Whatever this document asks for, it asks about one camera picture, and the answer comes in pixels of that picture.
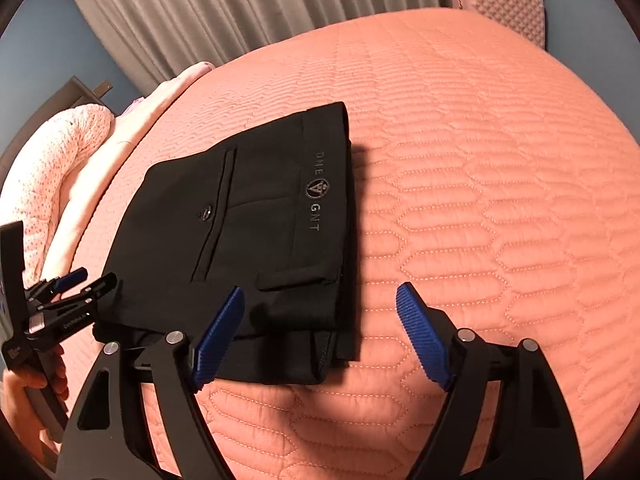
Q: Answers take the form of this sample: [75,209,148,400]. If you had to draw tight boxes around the dark brown headboard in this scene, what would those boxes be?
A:
[0,76,116,161]

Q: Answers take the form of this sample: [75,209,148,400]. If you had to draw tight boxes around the pale pink blanket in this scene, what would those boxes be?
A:
[37,61,216,281]

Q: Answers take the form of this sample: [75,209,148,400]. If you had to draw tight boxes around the pink hard-shell suitcase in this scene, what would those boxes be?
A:
[448,0,546,51]

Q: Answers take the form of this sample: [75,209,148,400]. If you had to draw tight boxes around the black pants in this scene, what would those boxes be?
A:
[92,101,362,386]

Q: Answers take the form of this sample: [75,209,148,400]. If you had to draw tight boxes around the light pink pillow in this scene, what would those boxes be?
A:
[0,103,113,286]

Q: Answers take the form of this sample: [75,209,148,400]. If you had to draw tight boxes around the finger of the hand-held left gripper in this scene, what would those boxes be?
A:
[30,273,119,335]
[24,268,89,307]

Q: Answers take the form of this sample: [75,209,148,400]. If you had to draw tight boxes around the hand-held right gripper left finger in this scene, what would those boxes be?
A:
[55,286,246,480]

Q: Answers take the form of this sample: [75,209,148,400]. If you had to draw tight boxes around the grey pleated curtain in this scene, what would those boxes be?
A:
[62,0,456,96]

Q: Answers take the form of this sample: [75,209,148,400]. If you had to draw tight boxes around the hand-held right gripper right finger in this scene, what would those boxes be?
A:
[395,282,585,480]

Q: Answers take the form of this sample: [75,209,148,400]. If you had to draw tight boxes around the person's left hand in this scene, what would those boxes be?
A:
[0,345,69,461]

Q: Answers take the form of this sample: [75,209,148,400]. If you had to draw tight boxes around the orange quilted bedspread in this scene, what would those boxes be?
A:
[65,7,640,480]

